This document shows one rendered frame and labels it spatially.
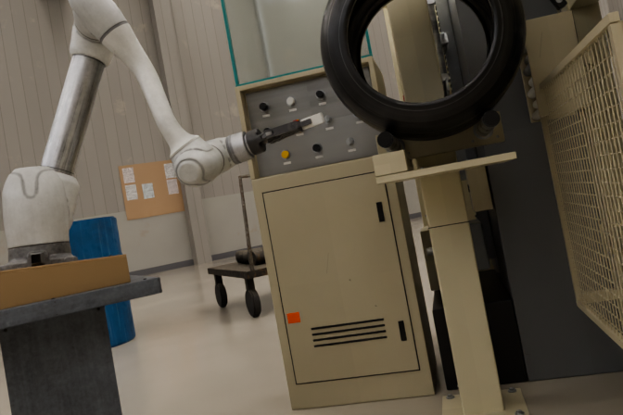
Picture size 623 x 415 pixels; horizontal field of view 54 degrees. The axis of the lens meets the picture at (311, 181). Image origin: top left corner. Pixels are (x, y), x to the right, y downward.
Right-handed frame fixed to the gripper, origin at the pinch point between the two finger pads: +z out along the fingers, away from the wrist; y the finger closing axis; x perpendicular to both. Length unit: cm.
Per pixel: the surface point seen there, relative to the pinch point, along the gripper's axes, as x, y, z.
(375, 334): 75, 51, -11
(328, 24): -22.0, -10.4, 14.6
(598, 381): 110, 48, 57
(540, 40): -3, 20, 71
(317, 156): 4, 56, -12
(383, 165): 19.7, -10.5, 16.5
